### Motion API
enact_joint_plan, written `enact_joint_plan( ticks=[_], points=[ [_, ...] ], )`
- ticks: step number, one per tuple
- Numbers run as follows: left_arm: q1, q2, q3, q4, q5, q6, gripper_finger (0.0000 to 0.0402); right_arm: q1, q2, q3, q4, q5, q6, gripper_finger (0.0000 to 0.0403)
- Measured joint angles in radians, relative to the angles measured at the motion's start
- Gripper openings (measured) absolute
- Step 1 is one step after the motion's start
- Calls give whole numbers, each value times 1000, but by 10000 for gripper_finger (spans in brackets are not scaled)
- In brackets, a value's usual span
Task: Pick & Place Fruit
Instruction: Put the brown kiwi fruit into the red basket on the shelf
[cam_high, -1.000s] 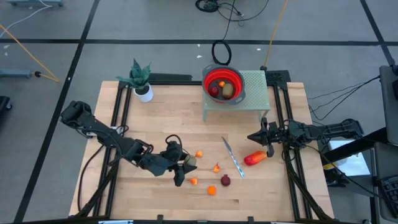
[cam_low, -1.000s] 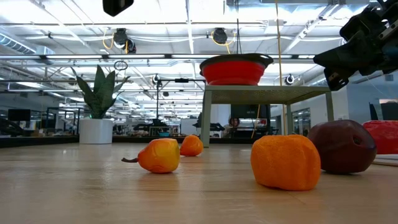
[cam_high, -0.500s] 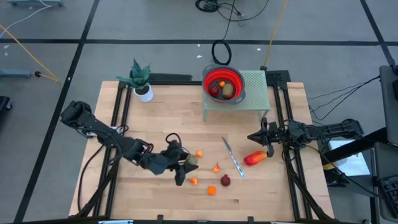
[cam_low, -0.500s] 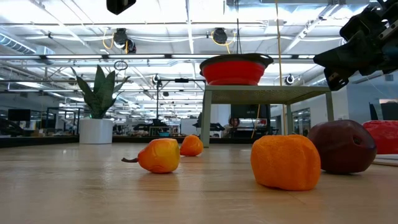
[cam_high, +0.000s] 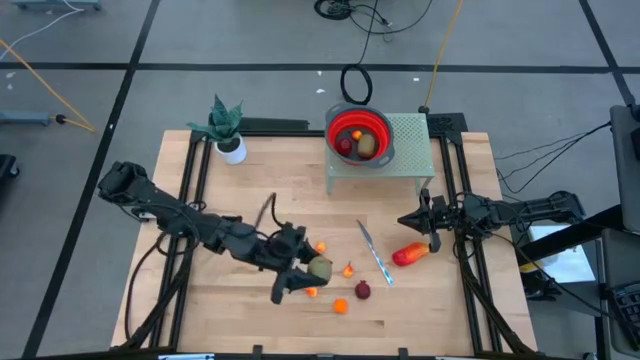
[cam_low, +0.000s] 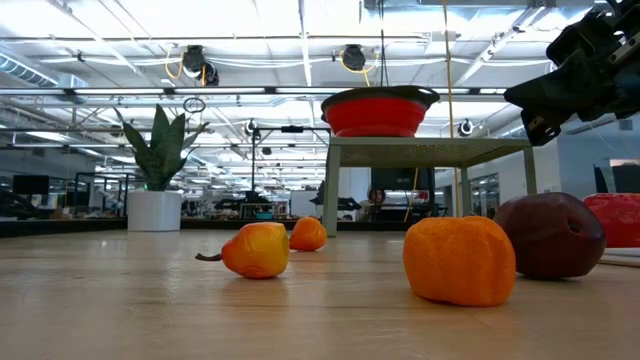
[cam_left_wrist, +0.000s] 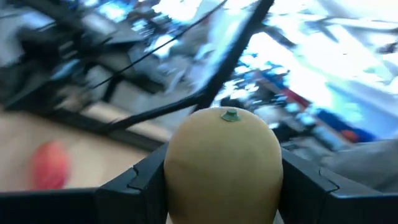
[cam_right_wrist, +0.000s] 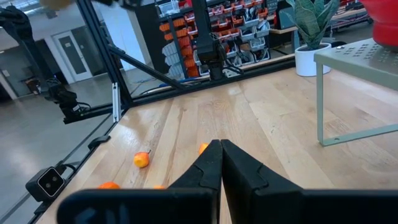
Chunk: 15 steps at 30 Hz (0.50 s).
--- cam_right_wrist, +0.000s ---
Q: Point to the white door with window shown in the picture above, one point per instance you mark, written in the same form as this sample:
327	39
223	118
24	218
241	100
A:
73	56

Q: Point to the black plastic clamp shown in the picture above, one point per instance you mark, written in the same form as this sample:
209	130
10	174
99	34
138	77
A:
98	141

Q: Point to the black aluminium table frame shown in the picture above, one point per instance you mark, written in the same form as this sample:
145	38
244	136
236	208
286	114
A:
102	46

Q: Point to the green perforated metal shelf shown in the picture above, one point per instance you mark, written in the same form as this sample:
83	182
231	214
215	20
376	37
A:
357	59

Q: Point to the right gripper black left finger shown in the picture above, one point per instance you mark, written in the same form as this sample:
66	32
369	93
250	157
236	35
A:
199	180

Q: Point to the black fabric cover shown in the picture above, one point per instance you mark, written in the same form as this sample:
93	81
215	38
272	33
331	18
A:
15	23

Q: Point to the red collapsible bowl grey rim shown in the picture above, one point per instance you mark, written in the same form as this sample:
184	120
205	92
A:
385	25

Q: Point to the white plant pot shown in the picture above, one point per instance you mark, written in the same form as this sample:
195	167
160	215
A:
308	62

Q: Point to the toy orange fruit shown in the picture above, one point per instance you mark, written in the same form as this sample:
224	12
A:
109	186

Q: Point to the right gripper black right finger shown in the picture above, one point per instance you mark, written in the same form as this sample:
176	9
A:
248	180

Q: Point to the green snake plant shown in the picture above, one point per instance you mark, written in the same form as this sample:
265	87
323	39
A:
311	21

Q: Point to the silver aluminium bracket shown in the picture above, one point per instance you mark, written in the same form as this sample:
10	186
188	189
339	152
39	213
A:
116	102

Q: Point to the black table-level camera box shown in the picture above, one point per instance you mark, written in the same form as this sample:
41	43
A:
46	184

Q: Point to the parts bin storage rack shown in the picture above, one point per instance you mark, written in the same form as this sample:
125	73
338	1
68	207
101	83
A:
245	34

